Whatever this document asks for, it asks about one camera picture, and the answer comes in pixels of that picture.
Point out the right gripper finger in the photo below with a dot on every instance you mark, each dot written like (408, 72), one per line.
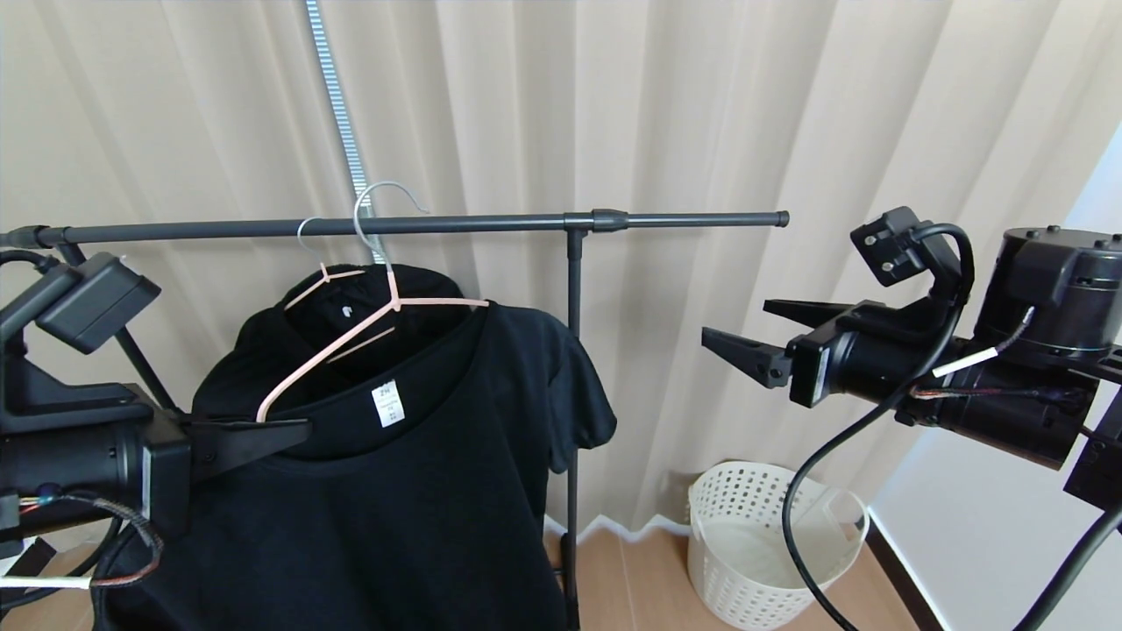
(806, 311)
(745, 350)

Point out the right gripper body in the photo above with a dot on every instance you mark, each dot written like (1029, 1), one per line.
(920, 368)

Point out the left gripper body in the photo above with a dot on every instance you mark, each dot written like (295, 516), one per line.
(88, 456)

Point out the black shorts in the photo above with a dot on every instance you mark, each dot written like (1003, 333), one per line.
(263, 350)

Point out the pink clothes hanger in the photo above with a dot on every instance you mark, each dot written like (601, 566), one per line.
(333, 347)
(302, 294)

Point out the black short-sleeved shirt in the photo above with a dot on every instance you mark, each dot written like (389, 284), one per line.
(394, 526)

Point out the black clothes rack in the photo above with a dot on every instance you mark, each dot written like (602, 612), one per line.
(684, 220)

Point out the white laundry basket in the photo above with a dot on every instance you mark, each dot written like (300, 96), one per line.
(745, 578)

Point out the beige curtain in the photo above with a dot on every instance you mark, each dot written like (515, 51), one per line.
(833, 105)

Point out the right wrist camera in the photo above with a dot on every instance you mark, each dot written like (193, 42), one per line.
(894, 250)

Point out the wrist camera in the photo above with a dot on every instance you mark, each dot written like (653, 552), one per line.
(88, 302)
(894, 250)

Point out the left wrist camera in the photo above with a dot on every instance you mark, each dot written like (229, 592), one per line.
(88, 302)

